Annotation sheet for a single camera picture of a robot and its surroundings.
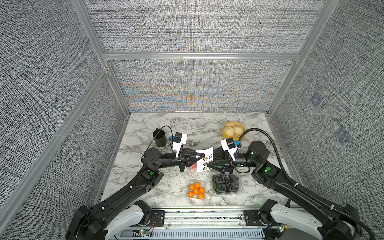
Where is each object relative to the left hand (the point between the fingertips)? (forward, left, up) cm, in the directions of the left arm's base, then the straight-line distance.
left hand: (206, 157), depth 58 cm
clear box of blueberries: (-2, -13, -28) cm, 31 cm away
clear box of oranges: (-3, +3, -31) cm, 31 cm away
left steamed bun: (+33, -21, -27) cm, 48 cm away
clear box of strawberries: (-3, +5, -2) cm, 6 cm away
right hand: (+1, -2, -2) cm, 3 cm away
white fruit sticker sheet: (-1, +1, -4) cm, 5 cm away
